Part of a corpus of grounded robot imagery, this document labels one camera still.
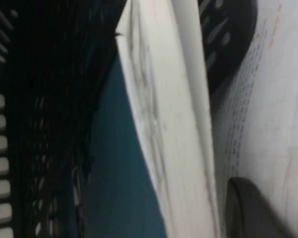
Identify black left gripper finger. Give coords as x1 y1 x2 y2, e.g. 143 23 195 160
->
224 177 298 238

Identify white orange-edged ROS2 book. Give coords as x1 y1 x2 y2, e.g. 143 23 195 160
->
208 0 298 238

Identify teal and white book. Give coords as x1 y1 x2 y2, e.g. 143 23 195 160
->
74 0 226 238

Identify black plastic file rack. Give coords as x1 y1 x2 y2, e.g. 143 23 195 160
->
0 0 260 238

